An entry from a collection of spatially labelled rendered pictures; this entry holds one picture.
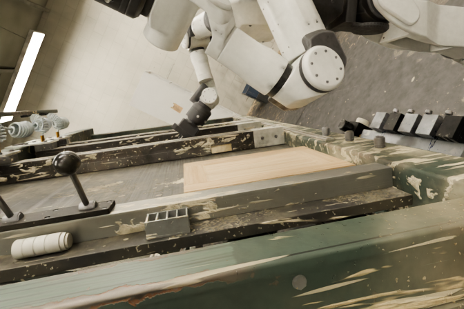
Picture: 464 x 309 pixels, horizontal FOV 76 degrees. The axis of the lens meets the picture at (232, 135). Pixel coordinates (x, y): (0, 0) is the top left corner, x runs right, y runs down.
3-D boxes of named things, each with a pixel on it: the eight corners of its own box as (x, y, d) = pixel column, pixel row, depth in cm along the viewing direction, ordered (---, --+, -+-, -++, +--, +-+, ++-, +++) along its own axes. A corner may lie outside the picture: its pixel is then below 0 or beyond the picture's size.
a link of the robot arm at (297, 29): (324, 98, 62) (282, 5, 64) (369, 74, 50) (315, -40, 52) (280, 116, 58) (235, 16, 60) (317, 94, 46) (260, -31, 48)
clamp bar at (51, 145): (263, 135, 150) (258, 87, 147) (8, 170, 133) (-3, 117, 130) (258, 133, 160) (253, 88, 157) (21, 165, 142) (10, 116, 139)
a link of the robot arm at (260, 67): (209, 73, 55) (293, 129, 57) (224, 46, 45) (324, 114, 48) (235, 32, 58) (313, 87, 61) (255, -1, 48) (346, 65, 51)
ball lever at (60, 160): (99, 218, 51) (73, 160, 43) (76, 222, 50) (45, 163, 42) (103, 201, 54) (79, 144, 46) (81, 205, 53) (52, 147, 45)
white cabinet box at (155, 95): (260, 127, 489) (143, 70, 450) (244, 158, 497) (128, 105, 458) (253, 121, 548) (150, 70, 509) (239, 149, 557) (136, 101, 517)
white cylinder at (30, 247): (12, 263, 45) (68, 253, 46) (8, 245, 44) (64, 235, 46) (23, 254, 48) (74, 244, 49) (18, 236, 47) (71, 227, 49)
